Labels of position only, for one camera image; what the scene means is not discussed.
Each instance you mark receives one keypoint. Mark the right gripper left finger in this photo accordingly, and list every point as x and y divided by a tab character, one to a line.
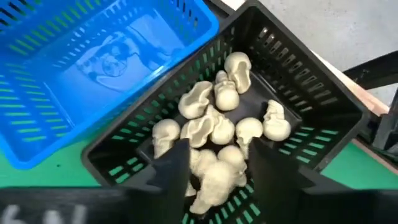
93	205

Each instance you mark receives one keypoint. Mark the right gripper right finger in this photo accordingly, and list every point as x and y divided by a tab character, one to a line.
311	205

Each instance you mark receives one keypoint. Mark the black plastic basket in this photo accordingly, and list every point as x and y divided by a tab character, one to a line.
326	118

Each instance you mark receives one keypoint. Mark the blue plastic basket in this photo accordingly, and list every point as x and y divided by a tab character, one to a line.
93	102

